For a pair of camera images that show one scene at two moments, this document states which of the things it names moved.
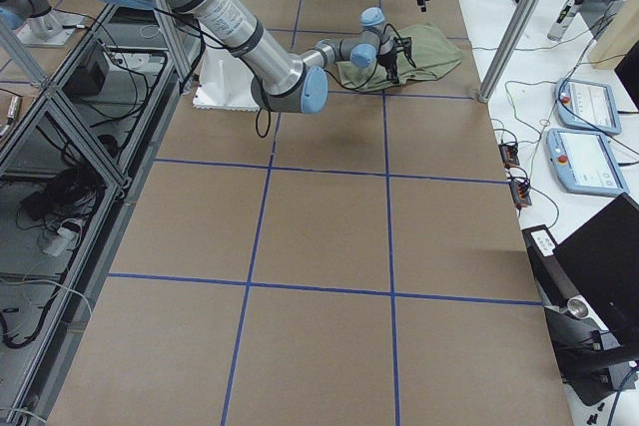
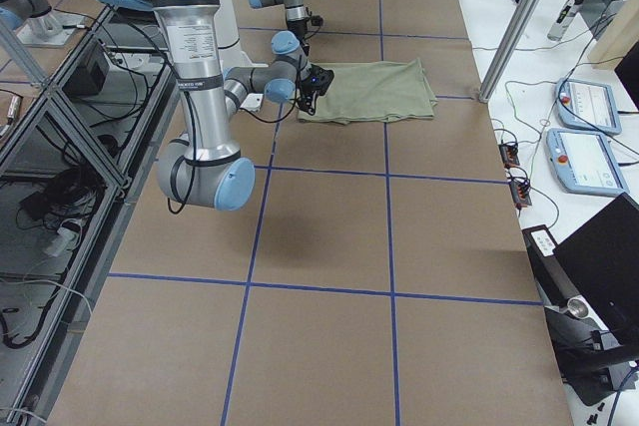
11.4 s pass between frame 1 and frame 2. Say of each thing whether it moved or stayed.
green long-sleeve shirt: moved
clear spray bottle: stayed
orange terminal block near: stayed
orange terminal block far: stayed
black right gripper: moved
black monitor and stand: stayed
